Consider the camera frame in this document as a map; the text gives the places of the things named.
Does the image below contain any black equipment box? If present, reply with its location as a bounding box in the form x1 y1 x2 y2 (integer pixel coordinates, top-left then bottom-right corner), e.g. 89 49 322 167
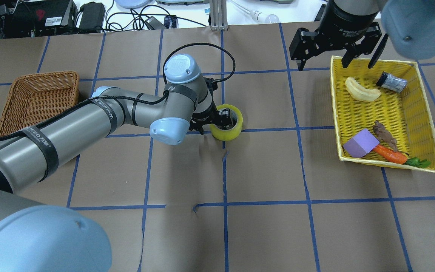
0 0 77 39

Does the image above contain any orange toy carrot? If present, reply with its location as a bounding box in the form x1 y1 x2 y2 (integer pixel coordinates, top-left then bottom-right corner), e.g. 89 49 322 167
373 144 432 168

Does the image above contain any black power adapter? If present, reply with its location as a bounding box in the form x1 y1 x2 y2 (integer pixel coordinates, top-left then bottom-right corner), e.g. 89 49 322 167
144 16 168 30

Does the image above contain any aluminium frame post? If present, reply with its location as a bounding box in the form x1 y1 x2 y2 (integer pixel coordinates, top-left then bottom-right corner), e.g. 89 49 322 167
209 0 228 31

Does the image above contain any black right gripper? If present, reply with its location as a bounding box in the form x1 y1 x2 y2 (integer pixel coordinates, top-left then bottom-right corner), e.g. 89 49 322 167
289 22 389 69

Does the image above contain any brown animal figurine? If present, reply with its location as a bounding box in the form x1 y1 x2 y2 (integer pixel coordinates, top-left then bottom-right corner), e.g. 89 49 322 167
372 120 398 153

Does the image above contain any pale croissant bread toy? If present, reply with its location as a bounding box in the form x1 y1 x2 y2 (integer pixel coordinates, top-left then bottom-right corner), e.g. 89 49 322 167
345 77 381 102

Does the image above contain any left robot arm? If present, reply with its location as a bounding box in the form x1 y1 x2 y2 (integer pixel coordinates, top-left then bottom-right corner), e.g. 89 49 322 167
0 54 243 272

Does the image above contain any yellow tape roll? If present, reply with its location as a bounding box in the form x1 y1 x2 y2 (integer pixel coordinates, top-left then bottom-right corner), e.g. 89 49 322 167
209 104 244 141

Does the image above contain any small black labelled can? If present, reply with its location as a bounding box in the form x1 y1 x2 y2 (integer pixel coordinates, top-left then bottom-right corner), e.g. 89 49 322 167
376 72 408 93

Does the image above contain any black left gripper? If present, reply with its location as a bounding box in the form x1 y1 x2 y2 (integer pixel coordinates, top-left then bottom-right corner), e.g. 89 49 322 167
189 102 238 134

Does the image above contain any purple foam cube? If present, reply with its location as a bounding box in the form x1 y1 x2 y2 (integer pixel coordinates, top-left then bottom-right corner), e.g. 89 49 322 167
343 128 379 158

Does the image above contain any brown wicker basket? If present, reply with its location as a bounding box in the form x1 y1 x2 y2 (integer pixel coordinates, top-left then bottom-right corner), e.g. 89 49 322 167
0 71 80 137

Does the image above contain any yellow plastic woven tray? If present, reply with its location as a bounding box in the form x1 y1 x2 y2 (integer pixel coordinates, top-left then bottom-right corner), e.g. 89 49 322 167
330 56 435 173

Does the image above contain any white light bulb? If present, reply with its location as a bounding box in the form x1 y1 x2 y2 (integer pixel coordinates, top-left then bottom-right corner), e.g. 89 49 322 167
231 0 280 24

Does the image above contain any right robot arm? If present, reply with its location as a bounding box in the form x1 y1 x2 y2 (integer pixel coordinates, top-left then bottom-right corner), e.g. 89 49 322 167
289 0 435 71

